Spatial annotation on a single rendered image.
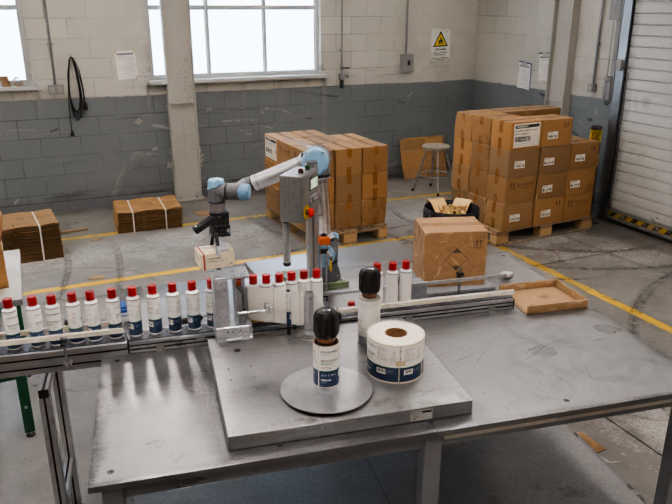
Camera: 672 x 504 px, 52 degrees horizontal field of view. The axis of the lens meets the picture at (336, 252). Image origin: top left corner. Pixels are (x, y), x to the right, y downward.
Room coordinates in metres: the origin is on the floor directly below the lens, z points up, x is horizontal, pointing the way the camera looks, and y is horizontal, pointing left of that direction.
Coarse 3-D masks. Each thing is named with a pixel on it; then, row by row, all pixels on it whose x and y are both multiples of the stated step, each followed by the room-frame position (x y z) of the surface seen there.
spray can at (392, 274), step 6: (390, 264) 2.72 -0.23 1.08; (396, 264) 2.72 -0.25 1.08; (390, 270) 2.72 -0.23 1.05; (396, 270) 2.72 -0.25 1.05; (390, 276) 2.71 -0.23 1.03; (396, 276) 2.71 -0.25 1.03; (390, 282) 2.71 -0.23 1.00; (396, 282) 2.71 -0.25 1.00; (390, 288) 2.70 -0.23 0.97; (396, 288) 2.71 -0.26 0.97; (390, 294) 2.70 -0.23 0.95; (396, 294) 2.71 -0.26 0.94; (390, 300) 2.70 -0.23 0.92; (396, 300) 2.71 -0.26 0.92
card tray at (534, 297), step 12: (504, 288) 3.01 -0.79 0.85; (516, 288) 3.02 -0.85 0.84; (528, 288) 3.04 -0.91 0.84; (540, 288) 3.05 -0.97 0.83; (552, 288) 3.05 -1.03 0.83; (564, 288) 3.00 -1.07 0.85; (516, 300) 2.90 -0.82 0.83; (528, 300) 2.90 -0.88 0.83; (540, 300) 2.90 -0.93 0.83; (552, 300) 2.90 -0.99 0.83; (564, 300) 2.90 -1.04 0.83; (576, 300) 2.90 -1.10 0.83; (528, 312) 2.75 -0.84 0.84; (540, 312) 2.77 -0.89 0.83
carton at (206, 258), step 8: (200, 248) 3.07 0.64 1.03; (208, 248) 3.07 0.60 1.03; (200, 256) 2.97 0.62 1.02; (208, 256) 2.99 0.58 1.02; (216, 256) 3.00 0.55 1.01; (224, 256) 3.02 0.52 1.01; (232, 256) 3.03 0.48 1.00; (200, 264) 2.98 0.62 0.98; (208, 264) 2.99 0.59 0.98; (216, 264) 3.00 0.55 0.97; (224, 264) 3.02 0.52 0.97; (232, 264) 3.03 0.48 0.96
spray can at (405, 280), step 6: (402, 264) 2.74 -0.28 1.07; (408, 264) 2.73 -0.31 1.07; (402, 270) 2.73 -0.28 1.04; (408, 270) 2.73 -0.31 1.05; (402, 276) 2.73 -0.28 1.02; (408, 276) 2.72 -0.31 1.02; (402, 282) 2.73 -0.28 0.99; (408, 282) 2.72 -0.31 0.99; (402, 288) 2.72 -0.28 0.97; (408, 288) 2.72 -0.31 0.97; (402, 294) 2.72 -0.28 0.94; (408, 294) 2.72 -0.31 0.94; (402, 300) 2.72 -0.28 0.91; (408, 300) 2.72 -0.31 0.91; (408, 306) 2.72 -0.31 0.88
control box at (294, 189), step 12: (312, 168) 2.77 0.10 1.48; (288, 180) 2.64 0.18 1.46; (300, 180) 2.62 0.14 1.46; (288, 192) 2.64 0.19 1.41; (300, 192) 2.62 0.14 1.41; (312, 192) 2.71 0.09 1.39; (288, 204) 2.64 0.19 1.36; (300, 204) 2.62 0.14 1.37; (312, 204) 2.71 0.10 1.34; (288, 216) 2.64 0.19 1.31; (300, 216) 2.62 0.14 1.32
